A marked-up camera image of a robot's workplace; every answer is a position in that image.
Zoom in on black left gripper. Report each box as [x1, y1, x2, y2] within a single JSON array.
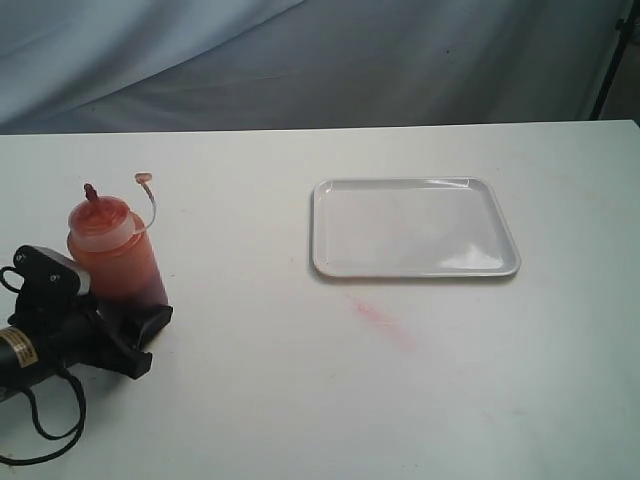
[[9, 288, 173, 380]]

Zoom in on red sauce squeeze bottle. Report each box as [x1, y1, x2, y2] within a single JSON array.
[[67, 183, 168, 308]]

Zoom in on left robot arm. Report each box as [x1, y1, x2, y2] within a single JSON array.
[[1, 289, 173, 396]]

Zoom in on white rectangular plastic tray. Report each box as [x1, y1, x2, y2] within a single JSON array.
[[310, 177, 521, 280]]

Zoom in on black tripod stand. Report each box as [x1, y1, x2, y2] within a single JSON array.
[[588, 0, 639, 121]]

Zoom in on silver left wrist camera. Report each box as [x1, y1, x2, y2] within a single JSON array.
[[13, 245, 91, 300]]

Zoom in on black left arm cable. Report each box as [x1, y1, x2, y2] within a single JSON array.
[[0, 265, 87, 466]]

